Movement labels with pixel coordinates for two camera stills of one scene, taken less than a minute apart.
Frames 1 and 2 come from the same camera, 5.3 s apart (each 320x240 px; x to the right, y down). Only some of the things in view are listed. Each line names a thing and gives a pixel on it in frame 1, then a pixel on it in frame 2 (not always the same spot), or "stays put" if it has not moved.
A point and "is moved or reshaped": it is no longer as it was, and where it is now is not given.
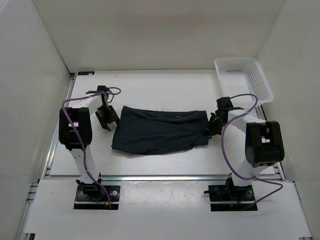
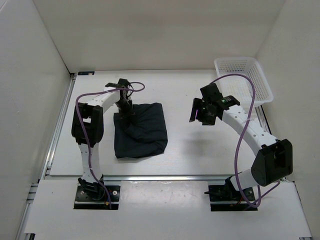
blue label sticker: x=86 y=73 stays put
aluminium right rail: x=280 y=170 stays put
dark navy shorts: x=149 y=131 is moved or reshaped
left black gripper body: x=105 y=114 -> x=125 y=108
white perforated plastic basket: x=241 y=75 stays put
